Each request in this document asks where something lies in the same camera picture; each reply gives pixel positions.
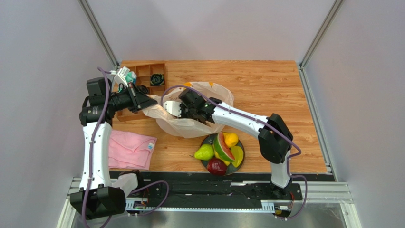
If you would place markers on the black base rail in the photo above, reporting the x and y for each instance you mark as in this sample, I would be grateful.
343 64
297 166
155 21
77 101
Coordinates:
202 190

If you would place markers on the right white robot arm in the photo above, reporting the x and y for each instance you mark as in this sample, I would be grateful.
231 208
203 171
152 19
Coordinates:
273 135

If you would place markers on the green fake pear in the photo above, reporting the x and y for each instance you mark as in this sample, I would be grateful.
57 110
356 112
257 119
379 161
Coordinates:
204 153

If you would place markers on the red fake apple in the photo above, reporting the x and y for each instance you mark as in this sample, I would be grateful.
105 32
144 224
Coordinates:
217 167

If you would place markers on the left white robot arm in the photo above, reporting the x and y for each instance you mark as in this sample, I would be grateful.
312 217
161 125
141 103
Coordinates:
98 196

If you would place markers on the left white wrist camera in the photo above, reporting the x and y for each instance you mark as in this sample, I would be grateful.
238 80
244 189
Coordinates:
119 76

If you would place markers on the pink folded cloth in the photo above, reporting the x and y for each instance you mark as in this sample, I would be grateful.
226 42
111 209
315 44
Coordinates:
129 150

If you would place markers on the yellow fake pear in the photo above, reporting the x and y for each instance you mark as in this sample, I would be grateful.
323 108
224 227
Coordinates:
231 139

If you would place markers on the dark grey round plate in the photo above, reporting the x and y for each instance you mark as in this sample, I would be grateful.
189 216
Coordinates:
231 169

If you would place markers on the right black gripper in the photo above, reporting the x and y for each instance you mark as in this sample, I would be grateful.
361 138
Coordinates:
186 107

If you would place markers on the yellow fake mango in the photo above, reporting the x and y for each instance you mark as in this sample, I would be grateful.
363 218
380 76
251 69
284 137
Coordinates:
227 163

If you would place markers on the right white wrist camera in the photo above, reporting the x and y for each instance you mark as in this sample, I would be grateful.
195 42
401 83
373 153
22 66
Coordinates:
173 108

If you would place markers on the teal rolled sock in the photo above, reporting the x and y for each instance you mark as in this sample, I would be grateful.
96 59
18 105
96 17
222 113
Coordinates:
131 77

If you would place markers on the fake watermelon slice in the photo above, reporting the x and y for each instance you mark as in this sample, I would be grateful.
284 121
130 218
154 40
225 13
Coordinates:
222 149

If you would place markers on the banana print plastic bag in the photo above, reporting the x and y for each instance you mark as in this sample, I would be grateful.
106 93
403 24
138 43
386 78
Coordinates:
184 124

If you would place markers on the dark green rolled sock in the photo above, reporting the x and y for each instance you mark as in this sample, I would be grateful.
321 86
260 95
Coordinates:
157 80

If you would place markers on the black rolled sock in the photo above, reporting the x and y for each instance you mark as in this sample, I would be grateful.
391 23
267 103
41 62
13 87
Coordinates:
145 90

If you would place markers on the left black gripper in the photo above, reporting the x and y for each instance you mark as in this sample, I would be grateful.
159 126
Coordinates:
137 99

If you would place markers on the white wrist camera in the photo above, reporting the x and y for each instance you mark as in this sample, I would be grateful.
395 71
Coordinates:
119 76
173 108

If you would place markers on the wooden compartment tray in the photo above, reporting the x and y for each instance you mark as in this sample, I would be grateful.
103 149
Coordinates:
143 71

